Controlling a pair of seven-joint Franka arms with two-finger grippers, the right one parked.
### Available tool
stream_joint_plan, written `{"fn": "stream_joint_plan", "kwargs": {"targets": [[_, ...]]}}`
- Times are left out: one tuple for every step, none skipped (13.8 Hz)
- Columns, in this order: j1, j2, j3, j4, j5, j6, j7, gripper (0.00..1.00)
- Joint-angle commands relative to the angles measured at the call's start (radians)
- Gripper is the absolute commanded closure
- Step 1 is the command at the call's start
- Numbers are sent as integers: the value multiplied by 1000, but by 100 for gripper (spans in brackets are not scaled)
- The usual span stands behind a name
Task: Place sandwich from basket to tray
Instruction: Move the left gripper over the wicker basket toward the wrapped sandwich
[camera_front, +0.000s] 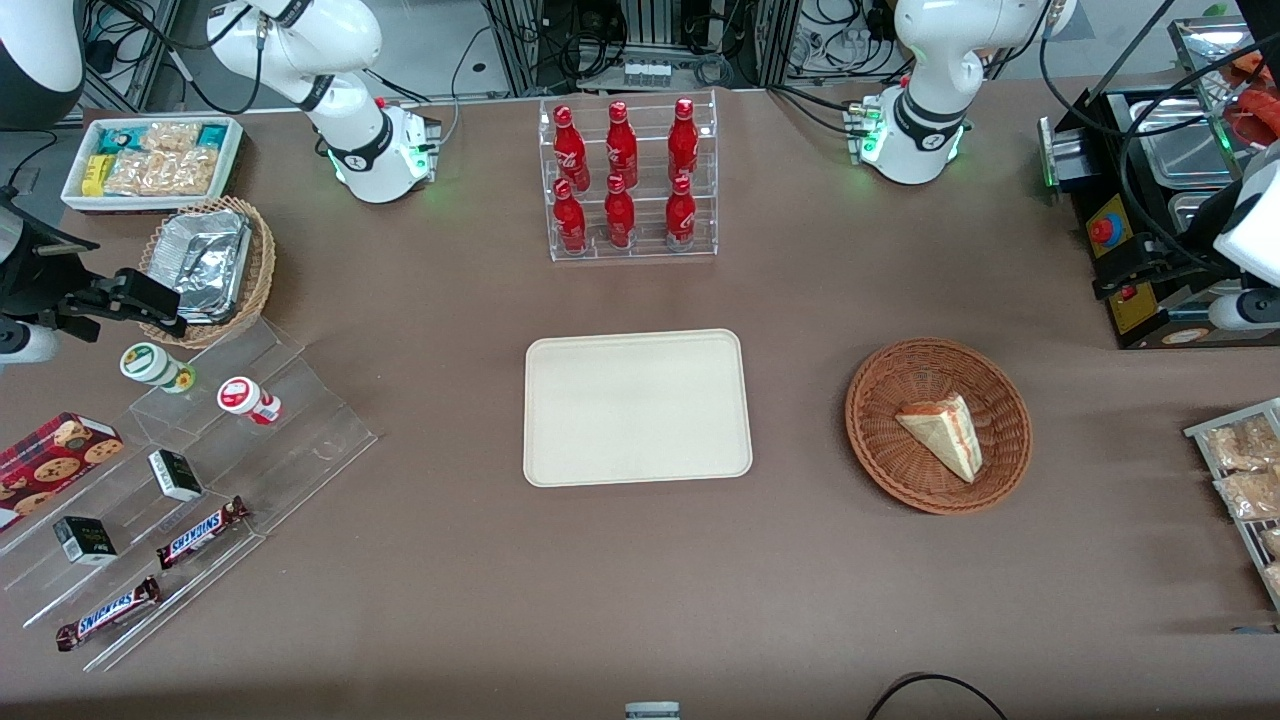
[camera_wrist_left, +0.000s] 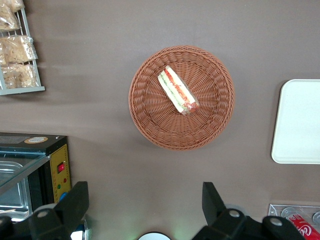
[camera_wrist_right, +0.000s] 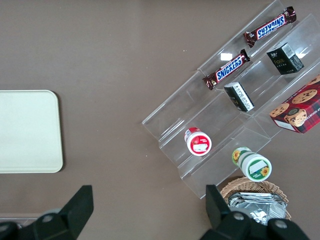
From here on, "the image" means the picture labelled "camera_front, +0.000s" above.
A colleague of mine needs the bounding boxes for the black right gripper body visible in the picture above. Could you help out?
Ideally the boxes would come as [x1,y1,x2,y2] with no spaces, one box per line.
[0,190,103,343]

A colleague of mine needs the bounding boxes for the triangular sandwich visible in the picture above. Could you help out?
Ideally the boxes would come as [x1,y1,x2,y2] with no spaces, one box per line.
[893,392,985,485]

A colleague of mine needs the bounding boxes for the light wicker basket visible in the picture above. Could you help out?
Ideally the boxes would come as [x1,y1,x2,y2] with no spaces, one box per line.
[137,195,277,350]

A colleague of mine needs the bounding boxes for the brown wicker basket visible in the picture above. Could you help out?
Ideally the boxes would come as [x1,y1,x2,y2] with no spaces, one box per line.
[845,338,1033,517]

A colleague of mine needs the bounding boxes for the cream plastic tray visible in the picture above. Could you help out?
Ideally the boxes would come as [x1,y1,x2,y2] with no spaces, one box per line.
[523,329,754,489]

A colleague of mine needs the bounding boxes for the black food warmer machine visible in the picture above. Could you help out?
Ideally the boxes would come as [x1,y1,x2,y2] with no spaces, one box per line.
[1038,15,1280,351]

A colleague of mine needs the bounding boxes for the green lid yogurt cup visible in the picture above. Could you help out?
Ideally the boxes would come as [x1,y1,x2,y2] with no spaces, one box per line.
[119,342,198,395]

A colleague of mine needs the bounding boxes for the steel warmer pan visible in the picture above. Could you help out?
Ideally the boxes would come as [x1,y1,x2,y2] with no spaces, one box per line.
[1167,190,1280,301]
[1128,96,1256,187]

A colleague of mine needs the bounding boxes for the stacked foil containers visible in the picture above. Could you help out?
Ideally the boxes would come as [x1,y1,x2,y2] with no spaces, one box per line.
[150,209,252,325]

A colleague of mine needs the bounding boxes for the white snack bin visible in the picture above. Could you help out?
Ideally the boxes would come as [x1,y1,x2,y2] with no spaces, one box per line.
[60,116,245,215]

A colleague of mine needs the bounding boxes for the red sausages in warmer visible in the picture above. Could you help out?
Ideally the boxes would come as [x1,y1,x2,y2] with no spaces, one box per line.
[1222,48,1280,149]

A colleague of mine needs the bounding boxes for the large clear cracker bag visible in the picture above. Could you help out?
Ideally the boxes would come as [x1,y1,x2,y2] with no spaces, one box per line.
[104,148,219,197]

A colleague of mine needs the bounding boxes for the red lid yogurt cup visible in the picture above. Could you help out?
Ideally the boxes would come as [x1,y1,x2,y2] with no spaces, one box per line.
[216,376,284,427]

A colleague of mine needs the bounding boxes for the small clear cracker bag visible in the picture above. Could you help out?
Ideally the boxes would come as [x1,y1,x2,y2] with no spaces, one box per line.
[140,121,202,154]

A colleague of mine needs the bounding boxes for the small black box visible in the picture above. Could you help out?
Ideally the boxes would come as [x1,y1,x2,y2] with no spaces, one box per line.
[147,449,205,503]
[51,515,119,567]

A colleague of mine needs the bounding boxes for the red plaid cookie box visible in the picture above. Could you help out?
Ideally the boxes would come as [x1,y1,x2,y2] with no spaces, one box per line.
[0,411,127,533]

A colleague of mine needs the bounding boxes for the clear acrylic stepped display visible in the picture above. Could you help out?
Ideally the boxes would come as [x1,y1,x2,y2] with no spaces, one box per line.
[0,314,380,674]

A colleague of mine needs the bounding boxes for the Snickers chocolate bar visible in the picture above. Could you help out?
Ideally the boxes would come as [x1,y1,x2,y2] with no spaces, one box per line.
[155,496,251,572]
[54,576,163,653]

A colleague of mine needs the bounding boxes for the red cola bottle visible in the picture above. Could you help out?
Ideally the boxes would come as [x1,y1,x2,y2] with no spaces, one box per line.
[553,105,592,192]
[605,101,640,189]
[552,179,590,256]
[664,175,699,250]
[667,98,701,185]
[603,174,638,251]

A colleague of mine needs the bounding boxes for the clear acrylic bottle rack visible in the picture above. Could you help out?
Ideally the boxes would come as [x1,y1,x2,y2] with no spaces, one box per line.
[538,89,720,264]

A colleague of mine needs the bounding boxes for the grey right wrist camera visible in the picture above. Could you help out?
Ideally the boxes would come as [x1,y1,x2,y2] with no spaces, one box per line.
[0,319,60,365]

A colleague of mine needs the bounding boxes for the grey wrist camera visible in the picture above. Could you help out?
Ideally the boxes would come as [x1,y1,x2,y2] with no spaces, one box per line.
[1208,289,1280,333]
[0,319,60,365]

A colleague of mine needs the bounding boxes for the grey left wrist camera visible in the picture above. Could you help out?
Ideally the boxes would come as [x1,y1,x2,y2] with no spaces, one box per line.
[1208,289,1280,333]

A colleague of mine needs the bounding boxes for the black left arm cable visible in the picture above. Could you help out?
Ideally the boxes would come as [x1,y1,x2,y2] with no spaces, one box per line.
[1038,0,1280,276]

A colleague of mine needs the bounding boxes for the grey wire rack tray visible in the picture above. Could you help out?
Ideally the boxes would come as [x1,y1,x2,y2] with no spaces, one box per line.
[1184,397,1280,613]

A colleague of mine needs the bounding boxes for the aluminium equipment frame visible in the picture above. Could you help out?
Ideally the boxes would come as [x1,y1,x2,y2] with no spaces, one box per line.
[484,0,803,98]

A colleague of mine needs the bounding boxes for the black floor cable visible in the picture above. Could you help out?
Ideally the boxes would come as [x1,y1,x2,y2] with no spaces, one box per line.
[864,672,1012,720]

